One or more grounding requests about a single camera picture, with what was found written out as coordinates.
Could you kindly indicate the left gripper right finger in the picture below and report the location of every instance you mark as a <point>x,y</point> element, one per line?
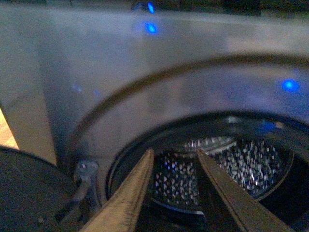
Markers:
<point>226,206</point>

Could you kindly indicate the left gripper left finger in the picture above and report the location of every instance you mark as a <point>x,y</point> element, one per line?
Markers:
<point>121,212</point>

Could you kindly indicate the washing machine door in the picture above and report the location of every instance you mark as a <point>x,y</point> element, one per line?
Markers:
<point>33,193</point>

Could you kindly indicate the grey front-load washing machine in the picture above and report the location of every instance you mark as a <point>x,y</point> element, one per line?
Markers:
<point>81,80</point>

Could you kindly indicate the black rubber door gasket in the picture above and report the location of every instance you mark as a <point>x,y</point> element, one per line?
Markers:
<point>267,155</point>

